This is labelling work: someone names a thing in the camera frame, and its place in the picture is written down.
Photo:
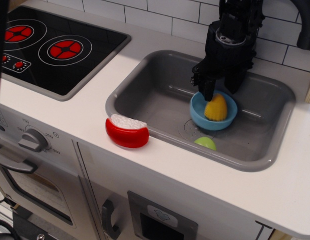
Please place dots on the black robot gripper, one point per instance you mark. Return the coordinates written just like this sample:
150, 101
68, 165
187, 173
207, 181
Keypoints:
222, 60

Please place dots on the yellow toy corn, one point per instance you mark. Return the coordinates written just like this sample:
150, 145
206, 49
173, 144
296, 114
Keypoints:
216, 109

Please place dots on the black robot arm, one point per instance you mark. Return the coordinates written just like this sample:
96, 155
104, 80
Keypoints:
239, 20

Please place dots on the blue plastic bowl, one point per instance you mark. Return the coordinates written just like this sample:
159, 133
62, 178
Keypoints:
197, 107

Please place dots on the grey toy sink basin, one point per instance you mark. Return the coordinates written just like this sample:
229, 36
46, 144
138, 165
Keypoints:
158, 92

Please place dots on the black sink faucet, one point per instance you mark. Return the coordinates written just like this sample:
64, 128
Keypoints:
303, 7

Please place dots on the red bowl of rice toy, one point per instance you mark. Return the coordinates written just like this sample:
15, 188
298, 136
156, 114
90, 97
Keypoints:
127, 132

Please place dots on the green toy fruit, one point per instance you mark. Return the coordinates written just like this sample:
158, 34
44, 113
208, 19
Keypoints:
206, 142

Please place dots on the grey dishwasher panel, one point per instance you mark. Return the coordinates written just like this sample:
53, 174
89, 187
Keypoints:
155, 222

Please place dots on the black toy stovetop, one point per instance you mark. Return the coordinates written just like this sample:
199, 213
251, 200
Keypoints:
55, 55

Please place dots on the grey oven knob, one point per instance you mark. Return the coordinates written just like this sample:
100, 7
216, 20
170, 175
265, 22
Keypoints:
33, 140

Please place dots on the toy oven door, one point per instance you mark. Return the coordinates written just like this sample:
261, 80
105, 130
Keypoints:
51, 193

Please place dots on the grey cabinet door handle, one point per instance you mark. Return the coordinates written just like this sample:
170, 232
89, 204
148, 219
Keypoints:
112, 231

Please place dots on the grey oven door handle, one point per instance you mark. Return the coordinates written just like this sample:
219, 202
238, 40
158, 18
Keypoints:
24, 167

